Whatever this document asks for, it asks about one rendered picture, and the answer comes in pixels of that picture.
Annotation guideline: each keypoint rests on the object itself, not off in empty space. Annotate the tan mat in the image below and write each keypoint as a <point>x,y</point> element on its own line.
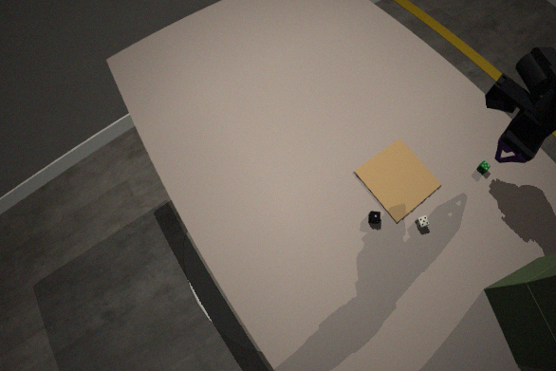
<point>397,179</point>

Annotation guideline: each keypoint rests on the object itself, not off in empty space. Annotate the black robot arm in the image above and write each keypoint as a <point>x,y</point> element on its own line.
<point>538,71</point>

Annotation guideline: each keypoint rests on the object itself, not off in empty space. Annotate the green die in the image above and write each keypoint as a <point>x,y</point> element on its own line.
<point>483,167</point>

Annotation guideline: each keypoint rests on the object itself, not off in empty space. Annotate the black die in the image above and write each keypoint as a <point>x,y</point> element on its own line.
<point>374,217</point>

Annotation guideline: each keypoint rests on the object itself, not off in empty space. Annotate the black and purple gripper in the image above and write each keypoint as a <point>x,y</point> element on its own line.
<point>527,149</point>

